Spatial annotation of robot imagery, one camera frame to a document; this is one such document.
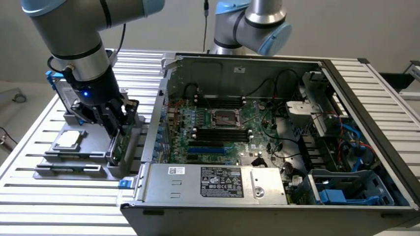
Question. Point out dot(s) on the green motherboard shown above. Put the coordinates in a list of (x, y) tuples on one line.
[(256, 137)]

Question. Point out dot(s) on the white fan shroud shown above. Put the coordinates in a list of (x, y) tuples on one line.
[(300, 110)]

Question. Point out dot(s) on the green graphics card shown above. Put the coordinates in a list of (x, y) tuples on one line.
[(121, 147)]

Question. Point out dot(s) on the CPU socket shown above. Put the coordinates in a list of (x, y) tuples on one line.
[(222, 118)]

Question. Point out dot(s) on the silver power supply unit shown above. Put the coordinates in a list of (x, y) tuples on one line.
[(182, 184)]

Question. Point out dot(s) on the blue expansion slot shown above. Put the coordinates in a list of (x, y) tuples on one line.
[(206, 150)]

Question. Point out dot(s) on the caster wheel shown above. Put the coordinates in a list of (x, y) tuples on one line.
[(18, 97)]

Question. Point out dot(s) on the black RAM slot bank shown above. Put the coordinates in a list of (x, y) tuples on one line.
[(222, 134), (220, 99)]

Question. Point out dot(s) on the hard disk with blue bracket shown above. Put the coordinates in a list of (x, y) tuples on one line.
[(65, 96)]

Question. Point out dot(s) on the gray-blue disk bay cage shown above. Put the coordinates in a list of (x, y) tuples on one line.
[(357, 179)]

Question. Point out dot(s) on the black expansion slot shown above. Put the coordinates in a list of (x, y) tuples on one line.
[(204, 144)]

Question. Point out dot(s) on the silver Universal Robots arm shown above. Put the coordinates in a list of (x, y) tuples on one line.
[(70, 37)]

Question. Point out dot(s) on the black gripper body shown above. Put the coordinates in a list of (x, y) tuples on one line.
[(97, 88)]

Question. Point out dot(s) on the open black PC case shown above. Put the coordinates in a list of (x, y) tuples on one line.
[(360, 123)]

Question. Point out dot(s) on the silver CPU chip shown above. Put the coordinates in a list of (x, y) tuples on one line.
[(66, 140)]

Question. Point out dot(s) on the blue case latch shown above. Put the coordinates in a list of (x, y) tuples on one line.
[(125, 184)]

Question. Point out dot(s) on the blue disk bracket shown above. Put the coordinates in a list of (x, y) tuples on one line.
[(332, 196)]

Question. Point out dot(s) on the gray parts rack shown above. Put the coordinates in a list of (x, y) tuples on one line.
[(92, 145)]

